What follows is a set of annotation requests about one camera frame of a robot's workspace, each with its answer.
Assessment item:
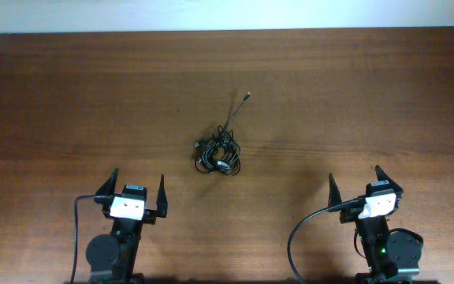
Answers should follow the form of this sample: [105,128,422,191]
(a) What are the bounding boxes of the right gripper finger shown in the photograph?
[327,173,342,212]
[374,165,404,194]

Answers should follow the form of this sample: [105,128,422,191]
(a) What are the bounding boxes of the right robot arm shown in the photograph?
[327,166,424,284]

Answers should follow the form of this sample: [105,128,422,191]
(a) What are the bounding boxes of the black usb cable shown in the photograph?
[193,92,252,177]

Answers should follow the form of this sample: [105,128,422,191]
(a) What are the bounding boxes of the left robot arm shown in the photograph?
[85,169,168,284]

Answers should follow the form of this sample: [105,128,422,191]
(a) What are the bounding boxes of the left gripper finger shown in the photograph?
[94,167,119,204]
[156,174,168,218]

